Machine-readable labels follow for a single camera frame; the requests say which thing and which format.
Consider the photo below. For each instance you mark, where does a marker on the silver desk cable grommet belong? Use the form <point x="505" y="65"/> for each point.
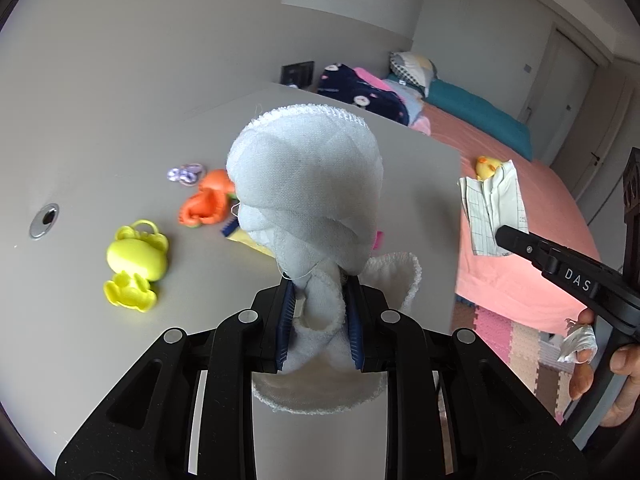
<point x="43" y="221"/>

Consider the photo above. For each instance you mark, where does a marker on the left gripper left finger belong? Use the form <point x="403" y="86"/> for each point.
<point x="275" y="306"/>

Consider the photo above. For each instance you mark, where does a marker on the right hand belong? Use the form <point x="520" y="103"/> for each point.
<point x="624" y="362"/>

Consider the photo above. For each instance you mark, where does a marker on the teal bolster pillow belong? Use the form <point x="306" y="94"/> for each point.
<point x="482" y="115"/>

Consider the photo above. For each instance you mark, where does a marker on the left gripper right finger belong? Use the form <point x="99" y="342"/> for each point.
<point x="367" y="315"/>

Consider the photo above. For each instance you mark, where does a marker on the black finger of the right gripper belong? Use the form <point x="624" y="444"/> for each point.
<point x="531" y="247"/>

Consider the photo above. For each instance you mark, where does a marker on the colourful foam floor mat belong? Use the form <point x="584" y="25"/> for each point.
<point x="529" y="355"/>

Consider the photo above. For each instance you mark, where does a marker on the yellow towel blue trim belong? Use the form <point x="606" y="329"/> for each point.
<point x="232" y="231"/>

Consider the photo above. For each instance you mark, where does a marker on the black wall socket panel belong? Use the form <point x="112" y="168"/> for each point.
<point x="298" y="75"/>

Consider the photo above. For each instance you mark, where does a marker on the crumpled white tissue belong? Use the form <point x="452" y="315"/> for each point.
<point x="579" y="346"/>

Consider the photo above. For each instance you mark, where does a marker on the white checked paper cloth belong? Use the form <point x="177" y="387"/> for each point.
<point x="492" y="203"/>

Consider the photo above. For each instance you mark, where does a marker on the white wardrobe door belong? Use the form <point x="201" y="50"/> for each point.
<point x="561" y="84"/>

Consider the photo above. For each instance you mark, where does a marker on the navy patterned blanket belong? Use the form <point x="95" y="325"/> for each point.
<point x="342" y="83"/>

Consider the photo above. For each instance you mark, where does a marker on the checkered pillow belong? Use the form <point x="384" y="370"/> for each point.
<point x="414" y="70"/>

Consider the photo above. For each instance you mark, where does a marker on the orange seahorse toy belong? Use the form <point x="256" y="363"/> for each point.
<point x="211" y="204"/>

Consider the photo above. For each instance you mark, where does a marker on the yellow duck plush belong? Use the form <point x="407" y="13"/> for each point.
<point x="486" y="167"/>

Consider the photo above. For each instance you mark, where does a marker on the bed with pink sheet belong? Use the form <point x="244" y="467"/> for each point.
<point x="510" y="285"/>

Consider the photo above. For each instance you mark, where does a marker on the yellow-green frog toy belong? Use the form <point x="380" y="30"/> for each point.
<point x="138" y="257"/>

